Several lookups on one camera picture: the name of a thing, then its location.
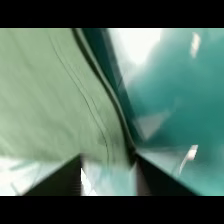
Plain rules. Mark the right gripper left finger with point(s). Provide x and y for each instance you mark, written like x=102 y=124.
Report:
x=61 y=181

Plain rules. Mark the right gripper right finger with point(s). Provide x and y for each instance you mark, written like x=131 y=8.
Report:
x=160 y=181

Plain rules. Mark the pale green shirt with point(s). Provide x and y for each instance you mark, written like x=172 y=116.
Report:
x=50 y=100

